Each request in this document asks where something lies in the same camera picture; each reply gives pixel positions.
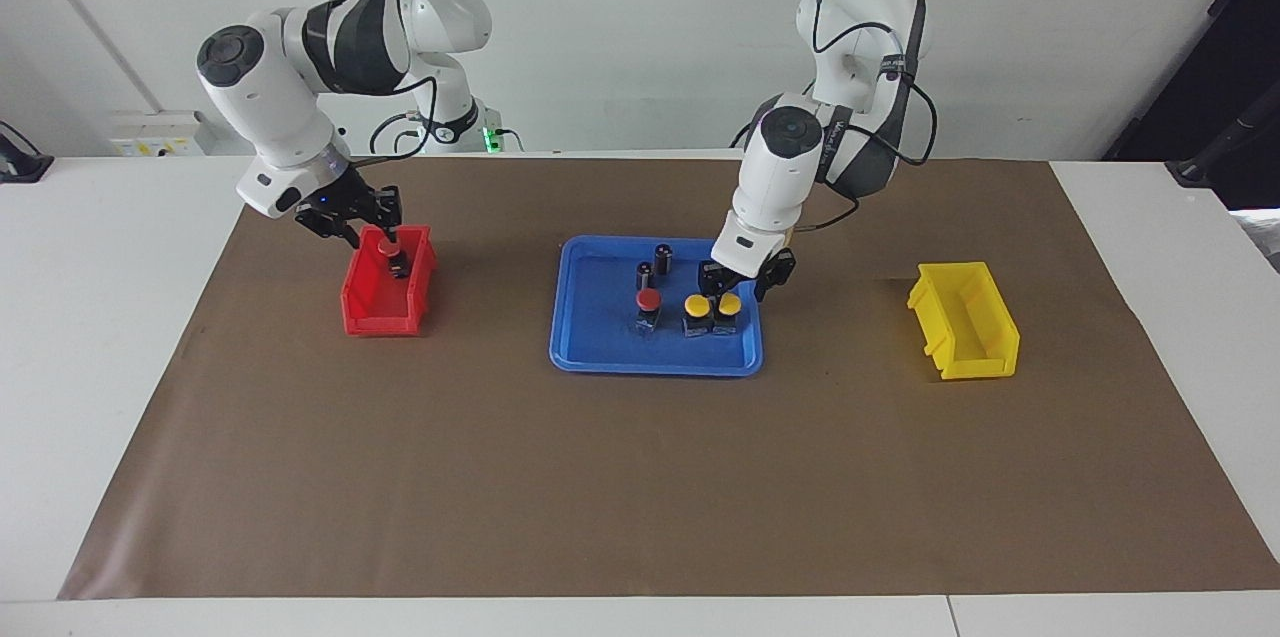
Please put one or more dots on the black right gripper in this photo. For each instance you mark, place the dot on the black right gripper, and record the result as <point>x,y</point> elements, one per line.
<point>340,207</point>

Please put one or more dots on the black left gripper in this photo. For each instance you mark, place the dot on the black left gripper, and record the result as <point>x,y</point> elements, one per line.
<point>745,275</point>

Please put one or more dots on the yellow push button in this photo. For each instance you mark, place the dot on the yellow push button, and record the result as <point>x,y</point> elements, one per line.
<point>731,305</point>
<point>697,305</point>

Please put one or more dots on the red push button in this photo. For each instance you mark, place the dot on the red push button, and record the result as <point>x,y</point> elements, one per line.
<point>648,300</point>
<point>388,246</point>

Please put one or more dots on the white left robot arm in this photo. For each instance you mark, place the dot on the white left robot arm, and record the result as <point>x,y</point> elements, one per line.
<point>860,37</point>

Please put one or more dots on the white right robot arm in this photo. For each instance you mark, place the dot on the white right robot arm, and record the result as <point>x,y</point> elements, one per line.
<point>350,27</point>

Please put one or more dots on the red plastic bin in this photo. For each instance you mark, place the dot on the red plastic bin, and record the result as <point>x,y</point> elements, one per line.
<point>385,302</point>

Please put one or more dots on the black cylinder part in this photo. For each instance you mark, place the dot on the black cylinder part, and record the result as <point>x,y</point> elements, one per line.
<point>645,274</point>
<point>664,257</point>

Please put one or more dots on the blue plastic tray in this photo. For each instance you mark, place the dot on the blue plastic tray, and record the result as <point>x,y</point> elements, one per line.
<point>600,342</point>

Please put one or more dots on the brown paper mat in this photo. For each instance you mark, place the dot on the brown paper mat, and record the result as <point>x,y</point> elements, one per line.
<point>640,477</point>

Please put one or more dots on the yellow plastic bin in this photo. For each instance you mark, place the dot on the yellow plastic bin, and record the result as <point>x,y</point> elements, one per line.
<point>965,322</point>

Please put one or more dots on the black clamp base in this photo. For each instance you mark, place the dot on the black clamp base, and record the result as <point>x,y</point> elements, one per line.
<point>20,162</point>

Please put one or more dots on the black side panel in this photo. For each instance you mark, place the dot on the black side panel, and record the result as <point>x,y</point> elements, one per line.
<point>1220,67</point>

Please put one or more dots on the white wall socket box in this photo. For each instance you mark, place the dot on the white wall socket box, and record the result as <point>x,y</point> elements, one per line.
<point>160,134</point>

